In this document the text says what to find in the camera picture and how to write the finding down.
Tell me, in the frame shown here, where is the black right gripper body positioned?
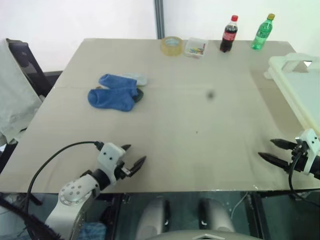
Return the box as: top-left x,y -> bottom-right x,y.
289,141 -> 309,174

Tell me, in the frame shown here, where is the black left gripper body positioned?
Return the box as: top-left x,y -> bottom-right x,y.
115,149 -> 135,180

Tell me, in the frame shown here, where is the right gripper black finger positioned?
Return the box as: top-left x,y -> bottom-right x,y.
257,151 -> 292,172
270,138 -> 298,151

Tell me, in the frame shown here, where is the blue sock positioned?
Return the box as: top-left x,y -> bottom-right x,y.
87,86 -> 139,113
98,73 -> 138,92

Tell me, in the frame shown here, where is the white plastic tray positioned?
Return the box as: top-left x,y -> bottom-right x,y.
263,52 -> 320,137

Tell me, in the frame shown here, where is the clear box of coloured clips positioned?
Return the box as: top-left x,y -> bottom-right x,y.
183,37 -> 209,60

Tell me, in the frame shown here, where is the dark grey round disc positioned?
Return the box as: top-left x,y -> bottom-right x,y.
133,87 -> 145,103

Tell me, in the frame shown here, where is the grey rounded robot leg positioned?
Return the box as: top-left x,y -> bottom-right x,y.
198,197 -> 236,236
136,196 -> 171,240

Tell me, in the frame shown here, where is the black table leg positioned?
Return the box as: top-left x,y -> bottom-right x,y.
246,192 -> 266,240

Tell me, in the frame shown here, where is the blue fuzzy cloth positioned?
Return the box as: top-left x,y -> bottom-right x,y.
81,221 -> 107,240

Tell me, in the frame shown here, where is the light grey sock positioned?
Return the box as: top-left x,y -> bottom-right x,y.
119,72 -> 149,87

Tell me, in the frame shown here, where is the grey robot waist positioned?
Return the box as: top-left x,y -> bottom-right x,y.
147,231 -> 251,240

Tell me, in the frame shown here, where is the clear packing tape roll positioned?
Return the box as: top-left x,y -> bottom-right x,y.
160,36 -> 185,57

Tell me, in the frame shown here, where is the green bottle with yellow cap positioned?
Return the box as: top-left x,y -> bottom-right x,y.
251,13 -> 276,50

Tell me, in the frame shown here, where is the cola bottle with red cap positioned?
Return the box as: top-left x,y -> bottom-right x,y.
219,14 -> 239,54

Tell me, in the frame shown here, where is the black chair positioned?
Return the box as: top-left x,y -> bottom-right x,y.
6,38 -> 63,98

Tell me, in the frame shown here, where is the grey metal pole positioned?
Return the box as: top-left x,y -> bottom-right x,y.
154,0 -> 166,40

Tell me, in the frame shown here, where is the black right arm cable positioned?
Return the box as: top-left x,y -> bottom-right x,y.
288,152 -> 320,202

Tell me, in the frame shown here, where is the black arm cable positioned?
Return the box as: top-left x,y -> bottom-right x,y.
25,141 -> 105,208
288,152 -> 320,202

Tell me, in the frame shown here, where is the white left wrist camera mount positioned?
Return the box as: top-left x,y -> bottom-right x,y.
96,142 -> 127,186

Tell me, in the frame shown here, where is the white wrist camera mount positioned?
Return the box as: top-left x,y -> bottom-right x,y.
96,142 -> 127,186
294,128 -> 320,176

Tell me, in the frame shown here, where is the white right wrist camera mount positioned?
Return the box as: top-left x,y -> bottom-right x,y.
294,128 -> 320,176

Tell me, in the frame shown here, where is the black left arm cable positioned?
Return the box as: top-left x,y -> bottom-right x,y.
25,141 -> 105,208

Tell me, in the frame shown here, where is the thin white cable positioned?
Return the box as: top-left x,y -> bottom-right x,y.
231,192 -> 248,216

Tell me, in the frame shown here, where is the black fuzzy strap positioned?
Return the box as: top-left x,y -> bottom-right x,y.
0,193 -> 62,240

